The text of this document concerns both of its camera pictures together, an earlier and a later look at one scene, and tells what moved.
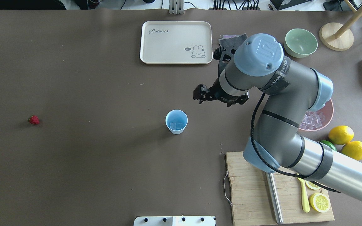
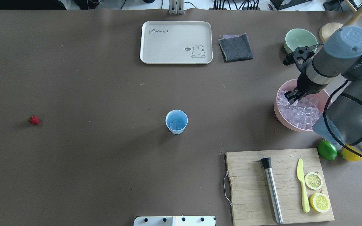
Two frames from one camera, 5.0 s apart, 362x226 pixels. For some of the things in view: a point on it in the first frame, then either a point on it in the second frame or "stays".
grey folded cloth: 230,42 stays
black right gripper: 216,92 -> 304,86
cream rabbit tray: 176,42 stays
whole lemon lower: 355,149 stays
